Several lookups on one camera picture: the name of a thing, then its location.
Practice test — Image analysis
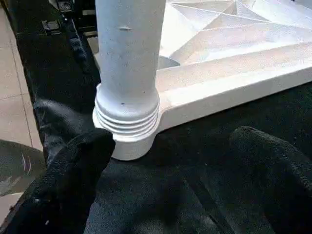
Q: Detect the white plastic table top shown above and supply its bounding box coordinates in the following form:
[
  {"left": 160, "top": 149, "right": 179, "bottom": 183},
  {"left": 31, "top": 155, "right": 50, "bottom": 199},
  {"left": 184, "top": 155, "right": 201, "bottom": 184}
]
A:
[{"left": 92, "top": 0, "right": 312, "bottom": 162}]

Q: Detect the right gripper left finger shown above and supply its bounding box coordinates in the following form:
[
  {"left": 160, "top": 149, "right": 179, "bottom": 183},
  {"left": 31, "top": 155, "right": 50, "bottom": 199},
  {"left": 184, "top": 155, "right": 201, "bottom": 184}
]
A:
[{"left": 4, "top": 127, "right": 117, "bottom": 234}]

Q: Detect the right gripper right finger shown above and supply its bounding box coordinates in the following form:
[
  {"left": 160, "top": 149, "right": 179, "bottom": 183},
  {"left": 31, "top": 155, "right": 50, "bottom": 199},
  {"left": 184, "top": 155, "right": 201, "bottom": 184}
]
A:
[{"left": 229, "top": 126, "right": 312, "bottom": 234}]

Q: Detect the white plastic table leg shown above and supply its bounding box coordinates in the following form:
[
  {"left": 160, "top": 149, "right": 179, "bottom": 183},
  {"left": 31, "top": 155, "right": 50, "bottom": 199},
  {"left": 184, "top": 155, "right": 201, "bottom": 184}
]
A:
[{"left": 93, "top": 0, "right": 167, "bottom": 143}]

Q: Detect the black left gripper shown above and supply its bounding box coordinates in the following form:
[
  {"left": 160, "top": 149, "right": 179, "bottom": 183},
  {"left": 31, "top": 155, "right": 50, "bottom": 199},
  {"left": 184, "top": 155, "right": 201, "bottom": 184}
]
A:
[{"left": 39, "top": 0, "right": 98, "bottom": 76}]

